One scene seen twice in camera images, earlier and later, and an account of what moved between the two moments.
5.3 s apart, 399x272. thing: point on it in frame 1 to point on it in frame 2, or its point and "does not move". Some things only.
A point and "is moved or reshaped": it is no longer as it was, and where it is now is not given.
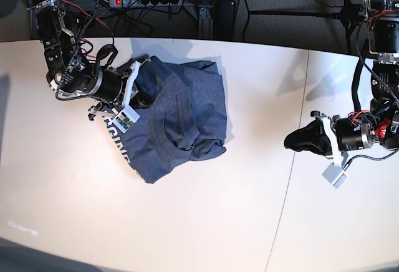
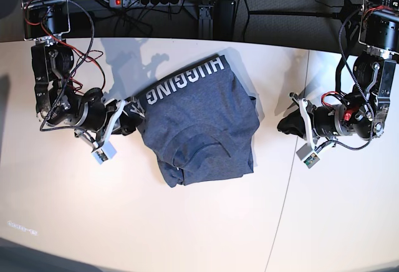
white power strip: x=148 y=0 does not move
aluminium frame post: x=206 y=25 does not move
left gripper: x=112 y=87 to x=99 y=117
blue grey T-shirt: x=185 y=121 is moved or reshaped
